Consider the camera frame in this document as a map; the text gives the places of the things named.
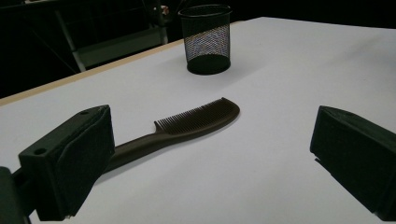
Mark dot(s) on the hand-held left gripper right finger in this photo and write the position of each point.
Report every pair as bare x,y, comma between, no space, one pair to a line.
355,155

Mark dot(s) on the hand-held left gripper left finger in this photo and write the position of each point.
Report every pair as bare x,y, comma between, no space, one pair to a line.
74,161

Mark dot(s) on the dark brown plastic comb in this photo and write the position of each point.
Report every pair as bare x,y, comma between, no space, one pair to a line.
193,124

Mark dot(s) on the black mesh pen holder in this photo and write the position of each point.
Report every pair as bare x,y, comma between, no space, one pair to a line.
208,63

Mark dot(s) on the background desk with white legs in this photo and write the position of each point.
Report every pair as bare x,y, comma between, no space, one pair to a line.
121,46

